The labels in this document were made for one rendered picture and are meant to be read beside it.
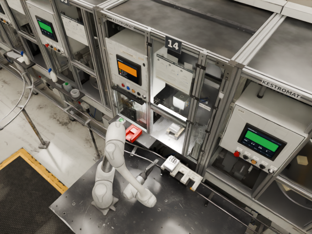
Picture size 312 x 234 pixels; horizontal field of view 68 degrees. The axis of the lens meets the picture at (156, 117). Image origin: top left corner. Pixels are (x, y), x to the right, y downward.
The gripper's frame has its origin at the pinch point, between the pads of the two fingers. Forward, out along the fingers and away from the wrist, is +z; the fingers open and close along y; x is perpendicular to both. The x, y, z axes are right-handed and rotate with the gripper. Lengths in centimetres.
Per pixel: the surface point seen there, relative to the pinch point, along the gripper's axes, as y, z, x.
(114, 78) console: 56, 19, 62
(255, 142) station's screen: 71, 17, -66
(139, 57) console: 92, 19, 32
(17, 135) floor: -88, -47, 217
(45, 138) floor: -88, -25, 181
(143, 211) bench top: -19.8, -36.4, -14.5
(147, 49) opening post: 100, 21, 25
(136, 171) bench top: -19.8, -10.6, 15.6
